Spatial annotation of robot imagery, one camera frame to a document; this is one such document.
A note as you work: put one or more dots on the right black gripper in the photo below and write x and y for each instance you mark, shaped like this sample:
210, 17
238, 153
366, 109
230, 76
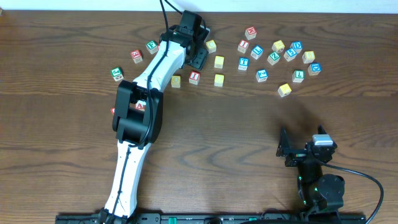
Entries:
298, 155

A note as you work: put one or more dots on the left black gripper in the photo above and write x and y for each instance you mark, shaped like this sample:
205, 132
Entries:
199, 58

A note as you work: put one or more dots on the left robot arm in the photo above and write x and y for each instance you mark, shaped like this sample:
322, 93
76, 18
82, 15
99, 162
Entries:
137, 119

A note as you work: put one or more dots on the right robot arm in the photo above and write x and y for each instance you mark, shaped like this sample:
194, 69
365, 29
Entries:
321, 193

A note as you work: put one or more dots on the red I block centre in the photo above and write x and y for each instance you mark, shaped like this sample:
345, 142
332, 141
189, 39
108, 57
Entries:
194, 77

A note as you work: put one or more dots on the red i block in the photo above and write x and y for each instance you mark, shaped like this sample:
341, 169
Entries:
243, 46
194, 77

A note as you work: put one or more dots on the yellow C letter block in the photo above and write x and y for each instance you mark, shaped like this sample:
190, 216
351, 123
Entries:
211, 46

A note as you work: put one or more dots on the yellow O letter block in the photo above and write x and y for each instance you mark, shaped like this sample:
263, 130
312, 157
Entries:
175, 81

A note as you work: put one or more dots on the blue T letter block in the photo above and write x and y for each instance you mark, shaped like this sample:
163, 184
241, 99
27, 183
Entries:
243, 63

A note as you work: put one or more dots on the red I block upper right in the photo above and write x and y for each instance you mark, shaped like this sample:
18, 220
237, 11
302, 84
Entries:
243, 46

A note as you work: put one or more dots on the green F letter block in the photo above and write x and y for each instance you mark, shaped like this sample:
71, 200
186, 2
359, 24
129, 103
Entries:
152, 47

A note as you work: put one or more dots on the red H letter block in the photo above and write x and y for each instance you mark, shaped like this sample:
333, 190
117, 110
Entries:
250, 33

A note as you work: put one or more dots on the blue L letter block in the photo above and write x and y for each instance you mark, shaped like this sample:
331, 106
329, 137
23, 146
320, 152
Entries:
256, 52

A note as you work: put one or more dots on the red G letter block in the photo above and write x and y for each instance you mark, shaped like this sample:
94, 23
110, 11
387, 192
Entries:
136, 56

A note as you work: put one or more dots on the green L letter block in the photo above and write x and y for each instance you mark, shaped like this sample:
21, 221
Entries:
298, 76

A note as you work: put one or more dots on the blue Z letter block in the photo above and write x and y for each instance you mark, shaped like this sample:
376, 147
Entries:
262, 75

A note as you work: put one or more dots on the blue D block right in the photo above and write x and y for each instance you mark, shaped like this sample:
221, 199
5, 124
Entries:
314, 69

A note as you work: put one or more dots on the blue d block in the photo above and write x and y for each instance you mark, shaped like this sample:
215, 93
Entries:
314, 69
296, 46

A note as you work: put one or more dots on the red A letter block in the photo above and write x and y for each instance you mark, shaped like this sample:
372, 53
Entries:
140, 106

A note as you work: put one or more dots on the green Z letter block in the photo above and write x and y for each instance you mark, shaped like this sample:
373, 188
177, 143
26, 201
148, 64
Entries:
273, 58

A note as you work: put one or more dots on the yellow 8 letter block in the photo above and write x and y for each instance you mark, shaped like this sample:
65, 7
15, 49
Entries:
308, 57

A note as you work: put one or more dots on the green J letter block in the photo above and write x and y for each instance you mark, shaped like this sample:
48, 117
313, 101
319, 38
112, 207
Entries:
117, 74

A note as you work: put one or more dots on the blue S letter block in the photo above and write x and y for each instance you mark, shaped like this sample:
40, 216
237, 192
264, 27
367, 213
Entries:
290, 54

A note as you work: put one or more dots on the blue D block upper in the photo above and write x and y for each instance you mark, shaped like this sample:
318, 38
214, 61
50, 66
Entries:
296, 46

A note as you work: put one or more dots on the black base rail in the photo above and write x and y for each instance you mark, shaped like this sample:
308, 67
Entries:
156, 218

